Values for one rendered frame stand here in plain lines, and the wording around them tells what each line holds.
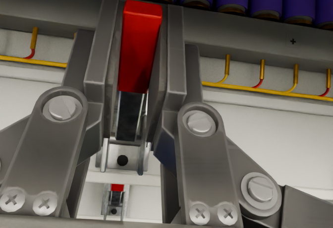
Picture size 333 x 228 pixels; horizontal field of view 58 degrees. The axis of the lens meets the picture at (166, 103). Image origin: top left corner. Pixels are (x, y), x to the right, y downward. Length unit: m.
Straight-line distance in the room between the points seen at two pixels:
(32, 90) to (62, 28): 0.04
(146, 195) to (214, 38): 0.24
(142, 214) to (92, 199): 0.06
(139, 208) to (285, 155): 0.21
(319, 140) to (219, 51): 0.08
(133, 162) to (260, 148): 0.07
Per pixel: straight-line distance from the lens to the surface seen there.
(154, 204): 0.36
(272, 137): 0.19
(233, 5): 0.18
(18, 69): 0.17
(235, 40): 0.16
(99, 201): 0.36
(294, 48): 0.18
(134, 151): 0.16
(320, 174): 0.21
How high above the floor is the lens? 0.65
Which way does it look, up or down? 61 degrees down
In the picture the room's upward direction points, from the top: 21 degrees clockwise
